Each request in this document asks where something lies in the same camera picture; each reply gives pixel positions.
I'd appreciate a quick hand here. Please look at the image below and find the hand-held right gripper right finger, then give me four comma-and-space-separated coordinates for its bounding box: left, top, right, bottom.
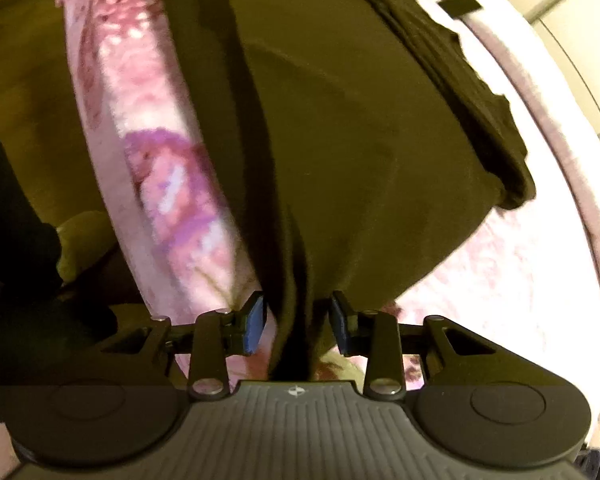
329, 290, 497, 402

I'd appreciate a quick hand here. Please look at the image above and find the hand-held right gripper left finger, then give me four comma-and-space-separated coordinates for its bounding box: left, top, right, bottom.
97, 290, 267, 402

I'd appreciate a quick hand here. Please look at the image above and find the black garment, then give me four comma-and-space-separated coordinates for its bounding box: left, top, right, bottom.
147, 0, 537, 386

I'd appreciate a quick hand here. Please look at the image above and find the yellow slipper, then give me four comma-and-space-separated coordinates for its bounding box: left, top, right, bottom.
55, 210, 118, 288

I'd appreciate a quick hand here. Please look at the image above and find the pink floral blanket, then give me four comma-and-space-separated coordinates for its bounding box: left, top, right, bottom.
55, 0, 600, 396

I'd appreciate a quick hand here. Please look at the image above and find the white ribbed quilt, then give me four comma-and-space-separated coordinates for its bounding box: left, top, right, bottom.
340, 0, 600, 446

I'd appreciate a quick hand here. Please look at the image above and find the white wardrobe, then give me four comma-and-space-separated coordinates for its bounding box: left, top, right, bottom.
500, 0, 600, 156

